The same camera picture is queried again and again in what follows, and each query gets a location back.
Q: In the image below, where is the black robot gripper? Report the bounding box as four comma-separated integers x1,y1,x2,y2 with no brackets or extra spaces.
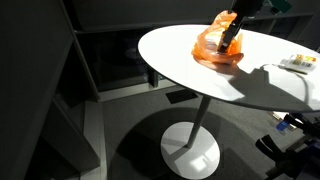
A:
218,0,264,52

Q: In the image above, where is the orange plastic carrier bag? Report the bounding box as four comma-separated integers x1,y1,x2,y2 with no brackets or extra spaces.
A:
191,10,245,66

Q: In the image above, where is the white bottle with orange label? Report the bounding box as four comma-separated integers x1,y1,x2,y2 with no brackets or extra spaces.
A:
280,53,318,75

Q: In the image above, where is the black floor mat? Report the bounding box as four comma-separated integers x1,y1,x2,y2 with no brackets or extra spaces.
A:
165,88,199,105

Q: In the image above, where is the dark shelf unit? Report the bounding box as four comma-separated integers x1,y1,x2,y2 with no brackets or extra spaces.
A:
71,28,161,102

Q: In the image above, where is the black equipment with blue parts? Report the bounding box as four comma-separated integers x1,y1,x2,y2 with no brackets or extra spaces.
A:
254,134,320,180

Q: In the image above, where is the dark grey side cabinet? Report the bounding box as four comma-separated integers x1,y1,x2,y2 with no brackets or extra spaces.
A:
0,0,102,180

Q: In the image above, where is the white table pedestal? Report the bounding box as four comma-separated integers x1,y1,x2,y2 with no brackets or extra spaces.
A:
160,94,221,180

